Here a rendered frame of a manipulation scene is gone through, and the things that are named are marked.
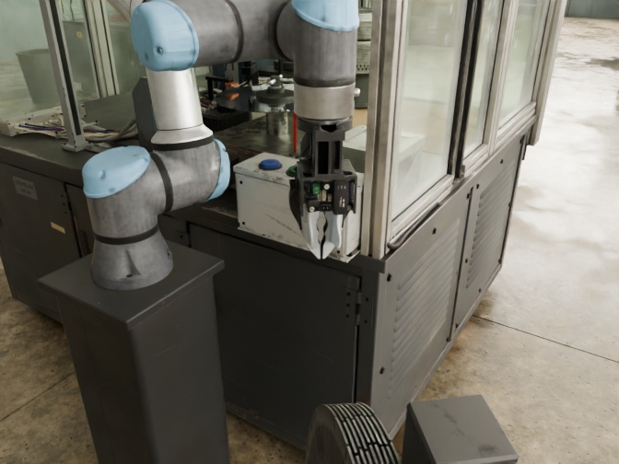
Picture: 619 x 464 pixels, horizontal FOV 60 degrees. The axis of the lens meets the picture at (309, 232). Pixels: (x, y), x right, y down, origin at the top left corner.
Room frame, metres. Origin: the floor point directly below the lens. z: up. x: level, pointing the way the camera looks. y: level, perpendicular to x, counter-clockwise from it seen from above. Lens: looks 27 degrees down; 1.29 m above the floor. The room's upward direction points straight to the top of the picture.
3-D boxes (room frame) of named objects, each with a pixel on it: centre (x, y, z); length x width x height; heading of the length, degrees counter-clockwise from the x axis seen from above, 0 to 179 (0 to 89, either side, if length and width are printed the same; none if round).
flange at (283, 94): (1.48, 0.09, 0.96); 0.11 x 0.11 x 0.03
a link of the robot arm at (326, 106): (0.67, -0.02, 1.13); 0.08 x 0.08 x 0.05
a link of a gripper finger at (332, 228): (0.67, -0.03, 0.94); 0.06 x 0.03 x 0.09; 6
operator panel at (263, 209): (1.05, 0.01, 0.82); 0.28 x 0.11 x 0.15; 57
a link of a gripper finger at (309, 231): (0.67, 0.00, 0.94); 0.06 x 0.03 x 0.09; 6
